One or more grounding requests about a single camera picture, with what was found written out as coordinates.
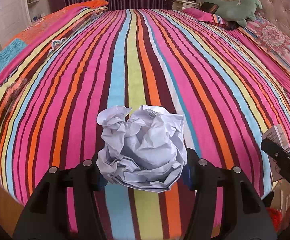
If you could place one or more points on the orange patterned quilt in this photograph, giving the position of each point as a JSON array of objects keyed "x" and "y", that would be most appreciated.
[{"x": 15, "y": 45}]

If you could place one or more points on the white bedside table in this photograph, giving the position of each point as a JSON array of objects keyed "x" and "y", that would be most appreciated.
[{"x": 180, "y": 5}]

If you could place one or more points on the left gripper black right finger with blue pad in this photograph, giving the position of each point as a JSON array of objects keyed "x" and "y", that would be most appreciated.
[{"x": 244, "y": 215}]

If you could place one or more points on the small white pink box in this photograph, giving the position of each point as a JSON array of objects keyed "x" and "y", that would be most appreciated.
[{"x": 273, "y": 142}]

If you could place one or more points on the striped colourful bed cover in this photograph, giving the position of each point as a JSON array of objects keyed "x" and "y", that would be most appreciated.
[{"x": 229, "y": 88}]

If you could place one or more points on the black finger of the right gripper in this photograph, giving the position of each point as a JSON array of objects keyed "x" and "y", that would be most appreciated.
[{"x": 287, "y": 167}]

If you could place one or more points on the green plush dinosaur toy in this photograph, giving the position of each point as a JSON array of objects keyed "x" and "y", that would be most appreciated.
[{"x": 238, "y": 11}]

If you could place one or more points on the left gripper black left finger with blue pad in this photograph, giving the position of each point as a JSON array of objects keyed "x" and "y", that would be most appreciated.
[{"x": 45, "y": 215}]

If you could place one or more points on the pink patterned pillow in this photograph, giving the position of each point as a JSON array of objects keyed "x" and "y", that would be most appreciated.
[{"x": 208, "y": 17}]

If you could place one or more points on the red fluffy rug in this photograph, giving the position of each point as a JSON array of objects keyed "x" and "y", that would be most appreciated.
[{"x": 276, "y": 217}]

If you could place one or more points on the white paper ball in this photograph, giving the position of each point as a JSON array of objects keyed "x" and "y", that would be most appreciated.
[{"x": 143, "y": 149}]

